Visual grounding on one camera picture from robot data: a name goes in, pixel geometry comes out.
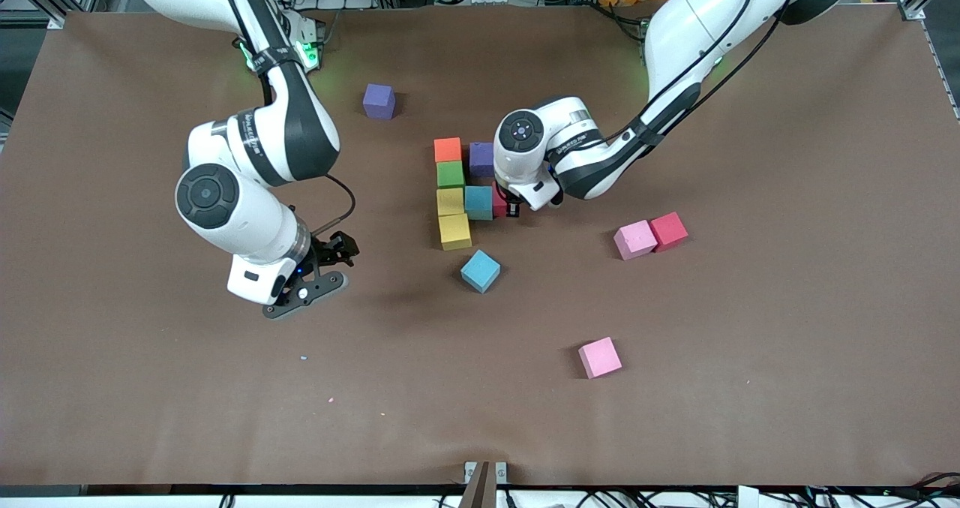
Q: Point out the blue foam cube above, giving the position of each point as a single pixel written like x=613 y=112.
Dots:
x=479 y=202
x=480 y=271

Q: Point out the paper table cover sheet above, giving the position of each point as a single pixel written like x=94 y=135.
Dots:
x=150 y=380

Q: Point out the green foam cube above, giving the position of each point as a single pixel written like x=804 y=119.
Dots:
x=451 y=175

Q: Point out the purple foam cube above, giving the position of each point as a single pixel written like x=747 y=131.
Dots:
x=379 y=101
x=481 y=159

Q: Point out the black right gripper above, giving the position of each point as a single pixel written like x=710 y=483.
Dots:
x=328 y=251

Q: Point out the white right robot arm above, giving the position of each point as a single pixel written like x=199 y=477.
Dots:
x=292 y=133

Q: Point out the dented pink foam cube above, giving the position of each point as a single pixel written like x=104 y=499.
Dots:
x=635 y=239

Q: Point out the red foam cube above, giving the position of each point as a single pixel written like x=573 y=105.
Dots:
x=499 y=202
x=670 y=231

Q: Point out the metal mount bracket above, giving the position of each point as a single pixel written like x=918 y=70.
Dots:
x=480 y=485

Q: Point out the yellow foam cube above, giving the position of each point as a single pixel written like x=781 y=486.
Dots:
x=451 y=202
x=455 y=232

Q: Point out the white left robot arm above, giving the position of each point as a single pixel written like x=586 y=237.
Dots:
x=690 y=28

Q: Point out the orange foam cube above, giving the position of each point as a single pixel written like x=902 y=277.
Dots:
x=448 y=149

